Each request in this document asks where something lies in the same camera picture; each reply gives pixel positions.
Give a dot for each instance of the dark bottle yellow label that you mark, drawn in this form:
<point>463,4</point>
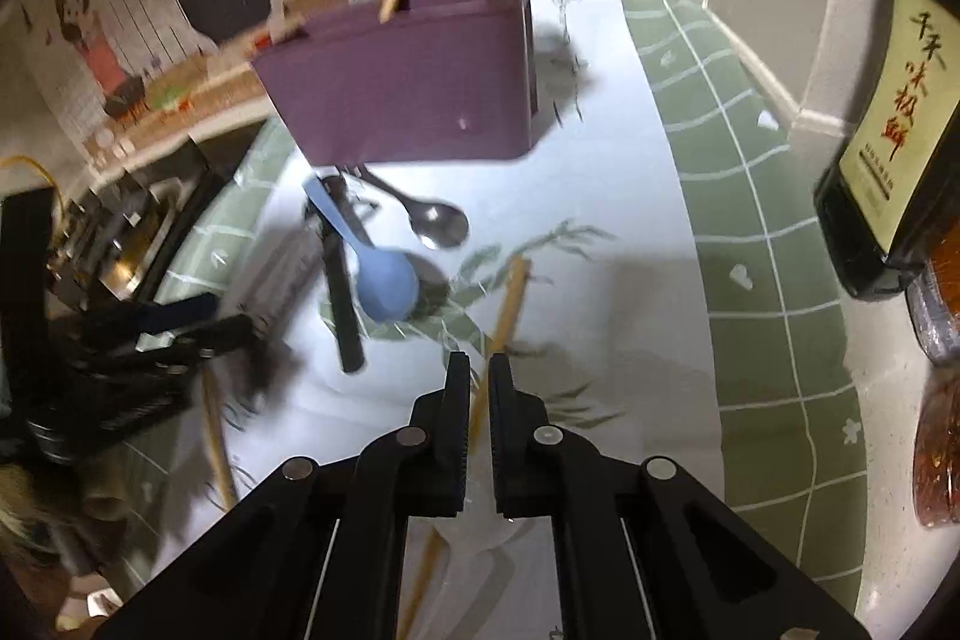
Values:
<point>892,160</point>

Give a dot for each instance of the black box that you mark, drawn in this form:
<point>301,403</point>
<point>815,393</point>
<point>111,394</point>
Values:
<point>199,168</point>

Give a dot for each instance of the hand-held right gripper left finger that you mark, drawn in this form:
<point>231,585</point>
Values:
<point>457,430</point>

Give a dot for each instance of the purple utensil holder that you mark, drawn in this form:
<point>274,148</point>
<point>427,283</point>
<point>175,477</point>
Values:
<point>397,78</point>

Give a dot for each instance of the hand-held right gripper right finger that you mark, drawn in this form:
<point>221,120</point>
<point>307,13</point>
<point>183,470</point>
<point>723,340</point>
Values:
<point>501,445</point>

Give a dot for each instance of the blue plastic spoon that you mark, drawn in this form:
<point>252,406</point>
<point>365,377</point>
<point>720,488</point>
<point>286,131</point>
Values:
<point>386,291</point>

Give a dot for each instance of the paper roll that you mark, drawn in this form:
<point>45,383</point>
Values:
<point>103,501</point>

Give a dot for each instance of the green white deer placemat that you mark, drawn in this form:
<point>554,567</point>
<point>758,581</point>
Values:
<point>660,280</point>

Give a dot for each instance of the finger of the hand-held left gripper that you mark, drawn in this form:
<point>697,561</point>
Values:
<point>180,312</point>
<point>210,338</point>

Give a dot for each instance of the metal spoon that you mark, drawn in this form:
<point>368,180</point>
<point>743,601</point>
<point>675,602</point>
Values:
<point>439,221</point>
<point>436,299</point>

